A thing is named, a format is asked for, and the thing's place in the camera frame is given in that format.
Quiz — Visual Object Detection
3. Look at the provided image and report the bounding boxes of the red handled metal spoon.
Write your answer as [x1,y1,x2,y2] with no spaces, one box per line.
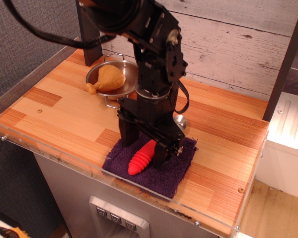
[127,114,188,176]

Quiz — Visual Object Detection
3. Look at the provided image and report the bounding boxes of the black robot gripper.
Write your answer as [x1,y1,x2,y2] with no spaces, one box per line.
[118,93,185,167]

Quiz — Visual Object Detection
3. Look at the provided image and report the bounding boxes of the toy chicken drumstick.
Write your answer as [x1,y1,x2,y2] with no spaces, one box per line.
[85,65,126,95]

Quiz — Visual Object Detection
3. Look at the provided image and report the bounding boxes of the dark right wooden post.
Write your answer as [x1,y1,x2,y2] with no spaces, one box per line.
[262,19,298,122]

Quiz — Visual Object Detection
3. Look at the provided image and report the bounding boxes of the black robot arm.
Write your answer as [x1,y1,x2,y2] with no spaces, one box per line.
[80,0,187,167]

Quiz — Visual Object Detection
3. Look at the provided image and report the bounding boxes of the dark wooden post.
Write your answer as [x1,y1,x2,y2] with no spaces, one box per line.
[262,19,298,122]
[76,1,103,66]

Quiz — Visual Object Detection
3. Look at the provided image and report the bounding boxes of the silver dispenser button panel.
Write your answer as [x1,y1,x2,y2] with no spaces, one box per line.
[89,195,150,238]

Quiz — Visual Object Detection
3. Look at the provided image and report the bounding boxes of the steel bowl with handles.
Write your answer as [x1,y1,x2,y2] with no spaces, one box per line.
[85,55,138,109]

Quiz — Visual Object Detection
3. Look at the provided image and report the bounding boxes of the purple folded towel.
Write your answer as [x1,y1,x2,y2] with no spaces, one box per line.
[103,133,197,198]

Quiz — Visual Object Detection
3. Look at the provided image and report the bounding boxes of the white toy sink counter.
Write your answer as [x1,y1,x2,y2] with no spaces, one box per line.
[254,37,298,201]

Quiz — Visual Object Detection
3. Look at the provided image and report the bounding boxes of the dark left wooden post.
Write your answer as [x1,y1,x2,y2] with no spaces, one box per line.
[76,1,103,66]

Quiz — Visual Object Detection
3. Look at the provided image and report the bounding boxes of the clear acrylic table guard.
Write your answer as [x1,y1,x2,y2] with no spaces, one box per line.
[0,115,269,238]

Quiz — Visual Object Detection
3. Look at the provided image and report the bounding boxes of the grey toy fridge cabinet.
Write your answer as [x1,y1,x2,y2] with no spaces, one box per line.
[35,155,216,238]

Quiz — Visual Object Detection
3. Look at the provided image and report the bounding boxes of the orange plush object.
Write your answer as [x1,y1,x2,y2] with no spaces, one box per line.
[2,227,29,238]

